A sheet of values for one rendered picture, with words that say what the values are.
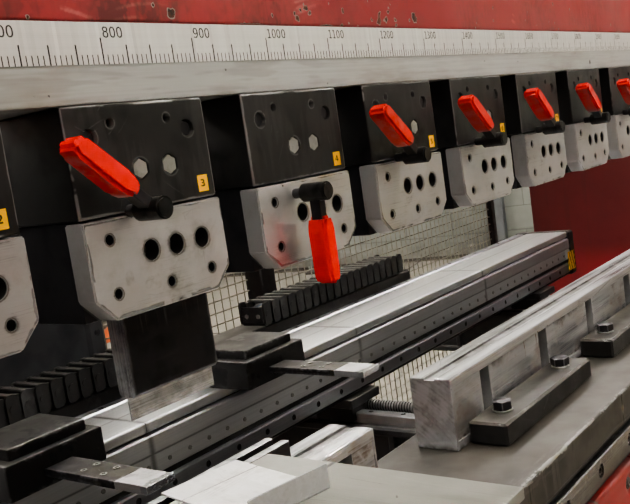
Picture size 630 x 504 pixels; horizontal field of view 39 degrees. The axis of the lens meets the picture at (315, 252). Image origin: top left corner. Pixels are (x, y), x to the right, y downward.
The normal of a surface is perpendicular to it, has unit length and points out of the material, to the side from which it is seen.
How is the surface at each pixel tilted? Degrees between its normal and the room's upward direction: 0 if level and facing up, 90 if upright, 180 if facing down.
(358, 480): 0
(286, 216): 90
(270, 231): 90
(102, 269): 90
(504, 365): 90
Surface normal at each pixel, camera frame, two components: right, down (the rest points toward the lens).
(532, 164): 0.79, -0.04
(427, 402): -0.59, 0.18
